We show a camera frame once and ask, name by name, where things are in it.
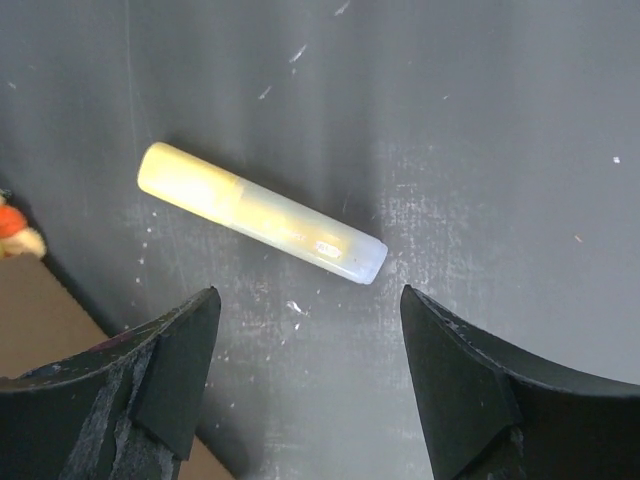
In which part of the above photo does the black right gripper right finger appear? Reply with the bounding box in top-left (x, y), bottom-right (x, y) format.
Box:
top-left (400, 285), bottom-right (639, 479)

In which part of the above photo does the yellow highlighter marker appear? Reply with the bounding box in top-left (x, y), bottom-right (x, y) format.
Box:
top-left (137, 142), bottom-right (388, 285)

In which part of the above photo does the yellow orange sunflower plush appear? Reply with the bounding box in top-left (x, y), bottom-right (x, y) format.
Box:
top-left (1, 190), bottom-right (47, 260)

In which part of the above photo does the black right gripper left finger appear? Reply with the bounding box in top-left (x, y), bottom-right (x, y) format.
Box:
top-left (1, 287), bottom-right (221, 479)

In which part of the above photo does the brown cardboard box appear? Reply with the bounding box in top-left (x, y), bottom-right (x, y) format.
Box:
top-left (1, 255), bottom-right (228, 479)

